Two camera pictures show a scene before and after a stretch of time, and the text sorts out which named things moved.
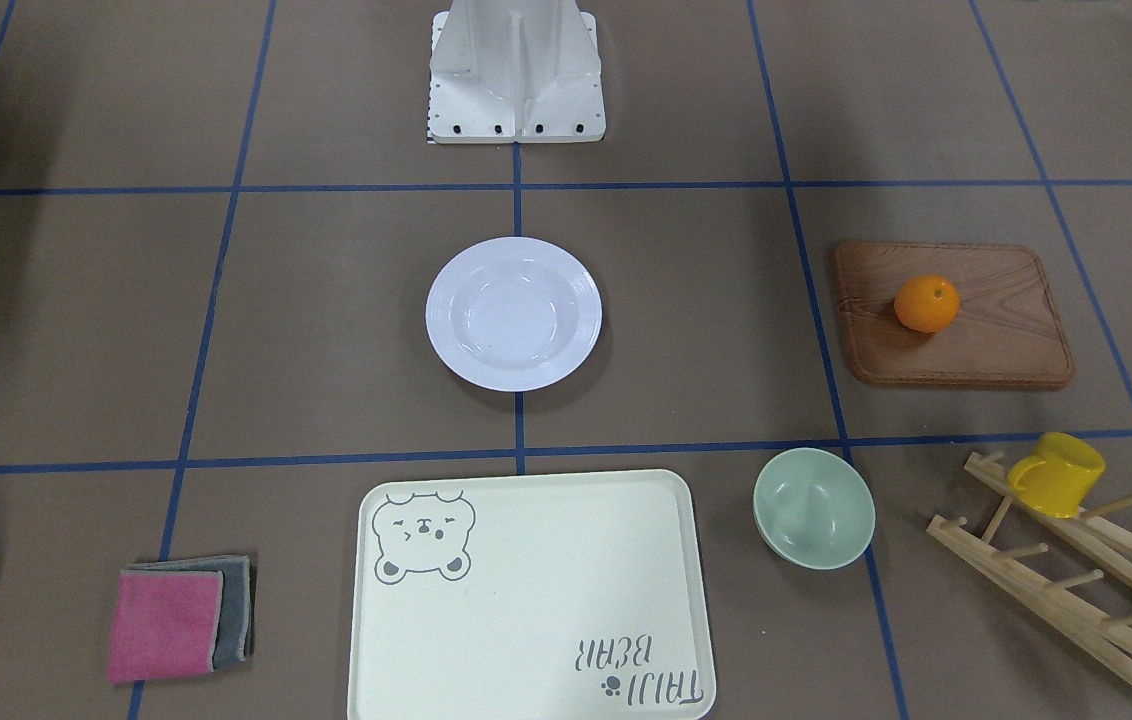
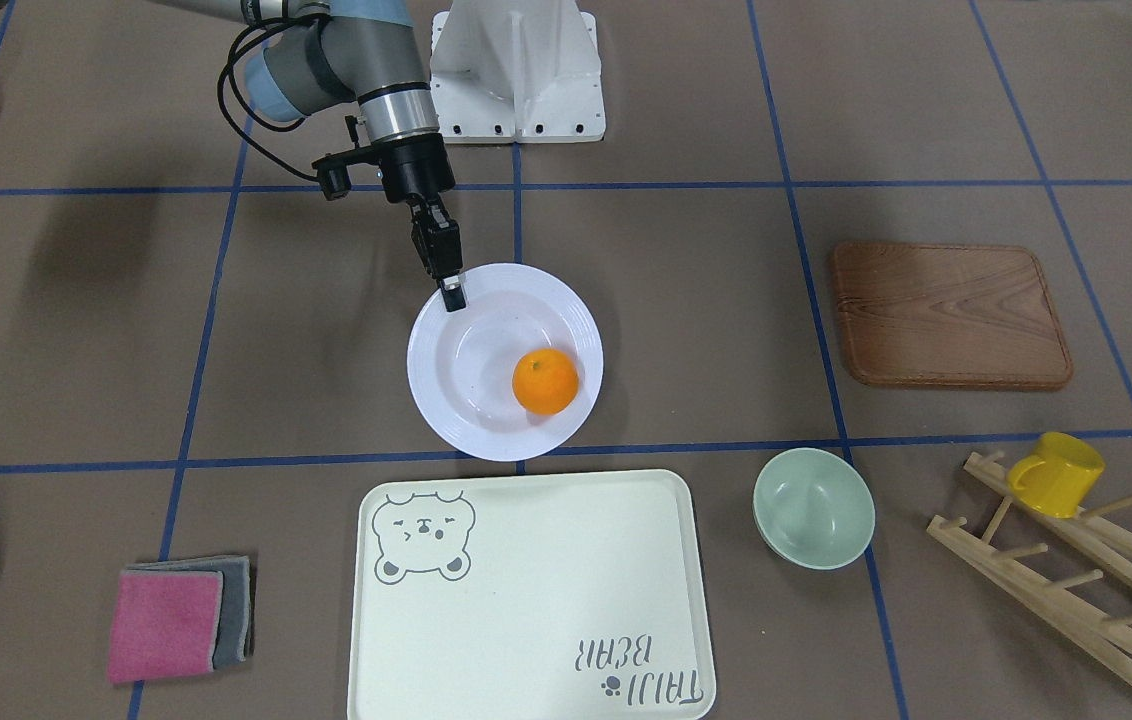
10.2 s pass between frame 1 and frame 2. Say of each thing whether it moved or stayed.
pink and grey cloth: stayed
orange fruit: moved
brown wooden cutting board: stayed
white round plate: moved
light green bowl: stayed
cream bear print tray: stayed
